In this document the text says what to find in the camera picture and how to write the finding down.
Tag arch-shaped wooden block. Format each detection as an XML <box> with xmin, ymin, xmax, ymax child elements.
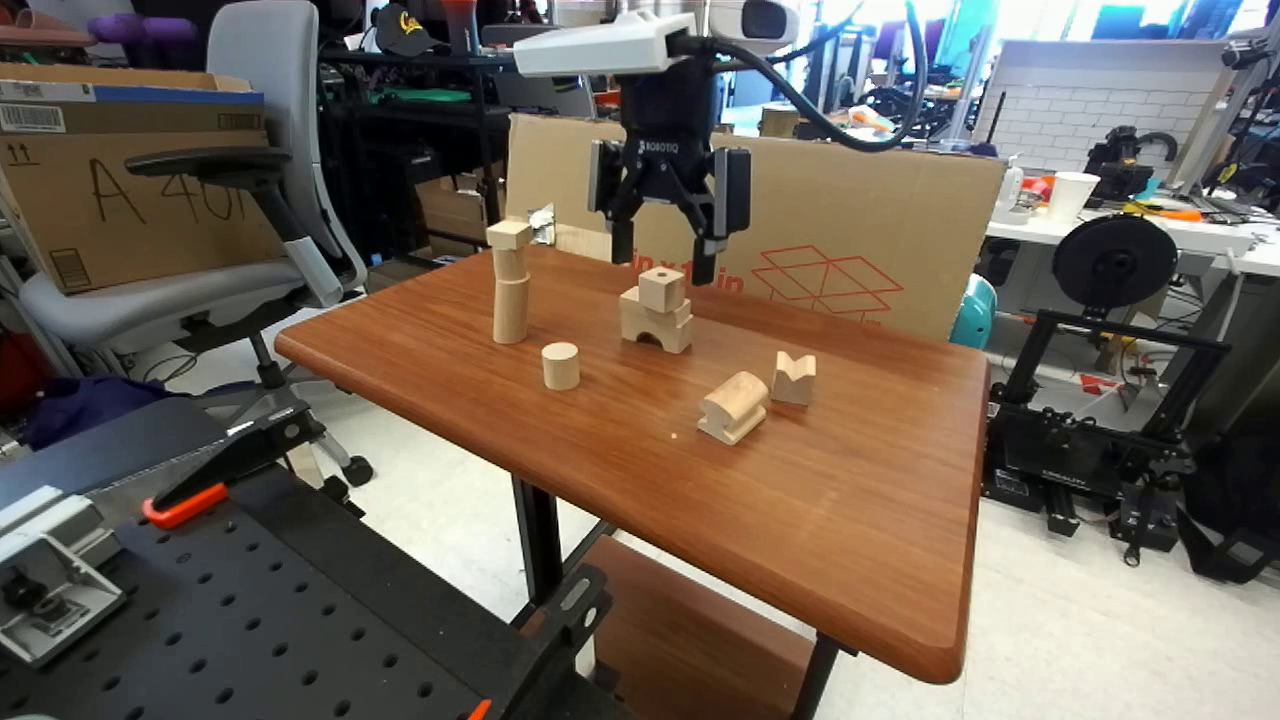
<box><xmin>617</xmin><ymin>284</ymin><xmax>697</xmax><ymax>360</ymax></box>

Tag black floor equipment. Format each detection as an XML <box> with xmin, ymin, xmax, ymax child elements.
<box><xmin>1105</xmin><ymin>436</ymin><xmax>1280</xmax><ymax>591</ymax></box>

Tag wooden lower table shelf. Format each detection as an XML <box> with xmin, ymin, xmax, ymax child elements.
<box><xmin>533</xmin><ymin>523</ymin><xmax>820</xmax><ymax>720</ymax></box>

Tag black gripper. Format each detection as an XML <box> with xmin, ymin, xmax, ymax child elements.
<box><xmin>591</xmin><ymin>58</ymin><xmax>755</xmax><ymax>290</ymax></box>

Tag lettered cardboard box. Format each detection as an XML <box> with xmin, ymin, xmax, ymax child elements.
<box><xmin>0</xmin><ymin>61</ymin><xmax>293</xmax><ymax>295</ymax></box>

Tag V-notched wooden block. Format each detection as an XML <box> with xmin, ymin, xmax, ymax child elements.
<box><xmin>769</xmin><ymin>349</ymin><xmax>820</xmax><ymax>411</ymax></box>

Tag large brown cardboard sheet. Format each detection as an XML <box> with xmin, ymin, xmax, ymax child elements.
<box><xmin>504</xmin><ymin>114</ymin><xmax>1007</xmax><ymax>349</ymax></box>

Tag short cylindrical wooden block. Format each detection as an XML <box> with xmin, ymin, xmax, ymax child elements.
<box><xmin>536</xmin><ymin>340</ymin><xmax>583</xmax><ymax>398</ymax></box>

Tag crumpled white paper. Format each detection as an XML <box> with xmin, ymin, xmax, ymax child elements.
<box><xmin>524</xmin><ymin>201</ymin><xmax>559</xmax><ymax>251</ymax></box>

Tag black 3D printer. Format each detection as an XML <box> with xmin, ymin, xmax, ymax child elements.
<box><xmin>984</xmin><ymin>214</ymin><xmax>1234</xmax><ymax>535</ymax></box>

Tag teal chair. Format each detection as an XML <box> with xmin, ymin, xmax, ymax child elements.
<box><xmin>949</xmin><ymin>273</ymin><xmax>1000</xmax><ymax>351</ymax></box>

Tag black table frame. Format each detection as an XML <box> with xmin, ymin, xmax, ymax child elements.
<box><xmin>510</xmin><ymin>474</ymin><xmax>844</xmax><ymax>720</ymax></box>

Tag black clamp with orange handle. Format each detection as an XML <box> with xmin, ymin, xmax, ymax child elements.
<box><xmin>455</xmin><ymin>565</ymin><xmax>617</xmax><ymax>720</ymax></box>
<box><xmin>136</xmin><ymin>402</ymin><xmax>325</xmax><ymax>532</ymax></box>

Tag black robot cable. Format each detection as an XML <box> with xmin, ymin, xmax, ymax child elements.
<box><xmin>682</xmin><ymin>33</ymin><xmax>923</xmax><ymax>151</ymax></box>

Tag tall wooden cylinder block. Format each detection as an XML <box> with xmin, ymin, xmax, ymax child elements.
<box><xmin>488</xmin><ymin>273</ymin><xmax>536</xmax><ymax>349</ymax></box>

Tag black perforated breadboard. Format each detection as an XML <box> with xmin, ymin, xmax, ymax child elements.
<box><xmin>0</xmin><ymin>398</ymin><xmax>632</xmax><ymax>720</ymax></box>

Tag white desk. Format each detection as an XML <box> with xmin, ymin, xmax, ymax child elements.
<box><xmin>984</xmin><ymin>195</ymin><xmax>1280</xmax><ymax>280</ymax></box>

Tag half-round wooden block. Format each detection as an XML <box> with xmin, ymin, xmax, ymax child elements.
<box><xmin>690</xmin><ymin>370</ymin><xmax>772</xmax><ymax>451</ymax></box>

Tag grey office chair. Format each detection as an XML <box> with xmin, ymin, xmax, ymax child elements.
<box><xmin>17</xmin><ymin>0</ymin><xmax>377</xmax><ymax>493</ymax></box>

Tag small rectangular wooden block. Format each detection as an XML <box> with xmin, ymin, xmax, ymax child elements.
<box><xmin>484</xmin><ymin>216</ymin><xmax>536</xmax><ymax>290</ymax></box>

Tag white gridded board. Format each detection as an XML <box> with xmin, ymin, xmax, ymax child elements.
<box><xmin>991</xmin><ymin>36</ymin><xmax>1234</xmax><ymax>175</ymax></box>

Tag aluminium mounting bracket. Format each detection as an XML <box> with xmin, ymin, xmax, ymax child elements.
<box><xmin>0</xmin><ymin>484</ymin><xmax>132</xmax><ymax>672</ymax></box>

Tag purple bag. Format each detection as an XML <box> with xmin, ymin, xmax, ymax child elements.
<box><xmin>17</xmin><ymin>371</ymin><xmax>172</xmax><ymax>451</ymax></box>

